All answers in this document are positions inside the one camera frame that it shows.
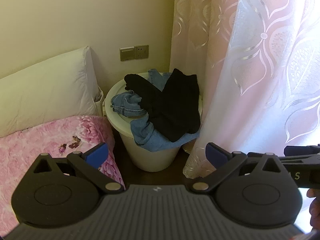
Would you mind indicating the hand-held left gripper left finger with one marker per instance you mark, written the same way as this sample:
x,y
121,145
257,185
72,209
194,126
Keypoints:
x,y
96,153

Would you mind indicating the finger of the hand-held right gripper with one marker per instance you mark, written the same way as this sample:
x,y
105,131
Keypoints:
x,y
300,151

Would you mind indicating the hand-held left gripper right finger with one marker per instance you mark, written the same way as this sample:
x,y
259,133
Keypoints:
x,y
215,155

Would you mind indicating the white round lidded bin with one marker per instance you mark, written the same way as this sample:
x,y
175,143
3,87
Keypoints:
x,y
150,160

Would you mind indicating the black pants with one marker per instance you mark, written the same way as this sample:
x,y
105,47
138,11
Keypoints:
x,y
175,105

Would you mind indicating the person's right hand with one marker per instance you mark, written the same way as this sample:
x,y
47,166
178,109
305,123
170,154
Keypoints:
x,y
315,205

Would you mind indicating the blue jeans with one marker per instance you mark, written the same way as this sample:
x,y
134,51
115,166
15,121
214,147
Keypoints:
x,y
150,136

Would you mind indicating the pink floral blanket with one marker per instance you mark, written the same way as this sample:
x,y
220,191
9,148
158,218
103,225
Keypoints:
x,y
32,140

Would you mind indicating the pink patterned curtain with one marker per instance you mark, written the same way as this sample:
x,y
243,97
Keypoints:
x,y
250,67

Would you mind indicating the gold wall switch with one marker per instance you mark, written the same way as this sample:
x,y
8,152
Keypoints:
x,y
127,54

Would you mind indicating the gold wall socket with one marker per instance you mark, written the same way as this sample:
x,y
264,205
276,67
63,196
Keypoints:
x,y
141,52

